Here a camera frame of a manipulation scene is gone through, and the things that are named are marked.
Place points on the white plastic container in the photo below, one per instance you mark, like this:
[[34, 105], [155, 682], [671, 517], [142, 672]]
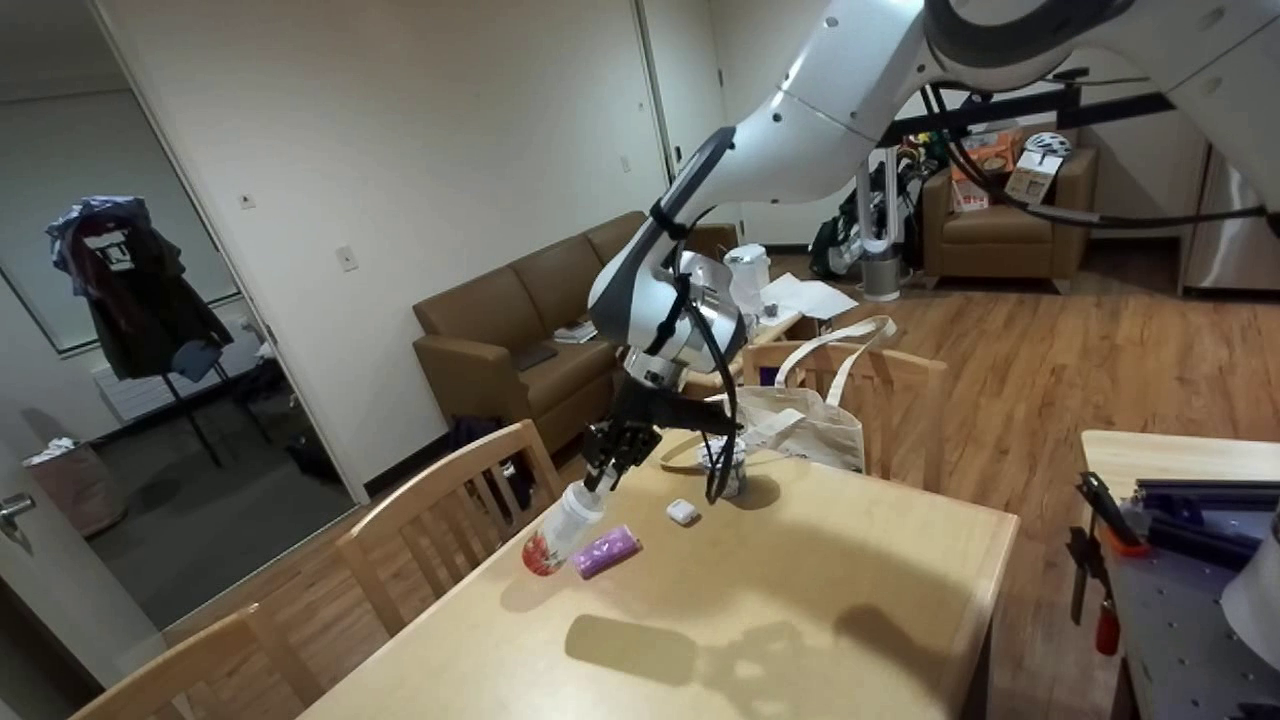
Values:
[[750, 283]]

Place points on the black camera boom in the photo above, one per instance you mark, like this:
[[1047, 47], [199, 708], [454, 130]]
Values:
[[1012, 109]]

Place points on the white papers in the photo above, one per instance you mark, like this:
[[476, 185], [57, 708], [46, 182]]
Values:
[[806, 297]]

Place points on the coat rack with dark clothes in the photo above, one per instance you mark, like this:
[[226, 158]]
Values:
[[133, 294]]

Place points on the white light switch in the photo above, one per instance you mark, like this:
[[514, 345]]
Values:
[[345, 257]]

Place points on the cup with printed lid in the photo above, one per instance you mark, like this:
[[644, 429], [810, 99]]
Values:
[[721, 478]]

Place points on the trash bin with white liner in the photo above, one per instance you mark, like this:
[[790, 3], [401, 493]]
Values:
[[75, 493]]

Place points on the white tower fan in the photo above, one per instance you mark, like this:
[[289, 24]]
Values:
[[882, 214]]

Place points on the wooden side table with breadboard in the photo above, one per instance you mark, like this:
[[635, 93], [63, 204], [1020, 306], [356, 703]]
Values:
[[1174, 455]]

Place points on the white printed box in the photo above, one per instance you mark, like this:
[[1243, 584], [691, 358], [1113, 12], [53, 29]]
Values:
[[1042, 165]]

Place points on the white door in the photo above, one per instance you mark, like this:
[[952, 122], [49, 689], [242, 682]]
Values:
[[66, 584]]

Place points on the beige canvas tote bag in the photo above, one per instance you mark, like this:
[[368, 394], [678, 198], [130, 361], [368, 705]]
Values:
[[812, 425]]

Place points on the low wooden table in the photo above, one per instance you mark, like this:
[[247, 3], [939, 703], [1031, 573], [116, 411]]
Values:
[[773, 327]]

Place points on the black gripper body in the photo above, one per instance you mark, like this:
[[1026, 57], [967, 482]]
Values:
[[667, 414]]

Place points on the orange printed bag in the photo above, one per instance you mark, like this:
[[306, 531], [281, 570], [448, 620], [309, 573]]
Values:
[[982, 182]]

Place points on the clear plastic bottle white cap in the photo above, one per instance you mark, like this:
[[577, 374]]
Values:
[[562, 527]]

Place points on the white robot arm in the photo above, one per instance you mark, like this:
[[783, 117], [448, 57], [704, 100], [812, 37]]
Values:
[[802, 135]]

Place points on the purple marker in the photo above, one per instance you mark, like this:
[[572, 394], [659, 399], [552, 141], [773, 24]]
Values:
[[605, 555]]

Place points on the white earbuds case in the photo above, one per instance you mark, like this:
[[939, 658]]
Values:
[[686, 514]]

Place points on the brown sofa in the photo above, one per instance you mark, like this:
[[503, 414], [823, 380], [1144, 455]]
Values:
[[481, 361]]

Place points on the brown armchair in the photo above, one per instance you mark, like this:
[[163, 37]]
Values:
[[1003, 243]]

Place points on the wooden slat-back chair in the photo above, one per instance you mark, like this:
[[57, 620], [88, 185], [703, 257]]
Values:
[[921, 361], [375, 580], [174, 664]]

